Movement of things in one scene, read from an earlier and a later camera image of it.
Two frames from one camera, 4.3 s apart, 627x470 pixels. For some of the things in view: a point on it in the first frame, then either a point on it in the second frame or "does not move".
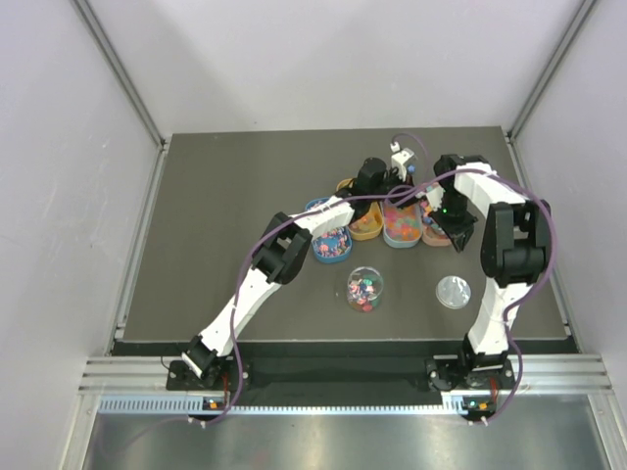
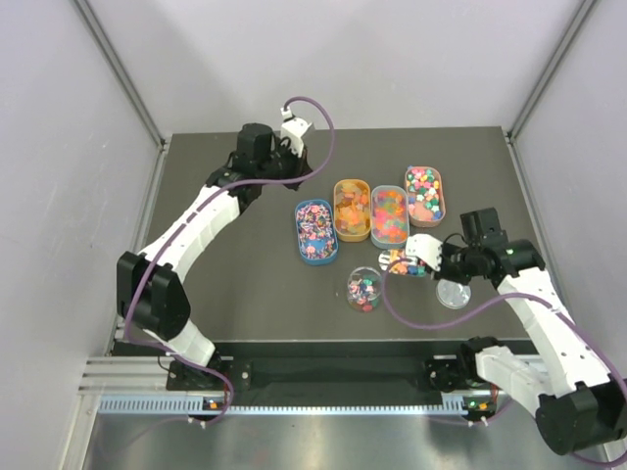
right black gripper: [459, 233] → [443, 273]
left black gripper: [405, 197] → [296, 164]
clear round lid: [453, 292] does not move
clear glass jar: [364, 288] does not move
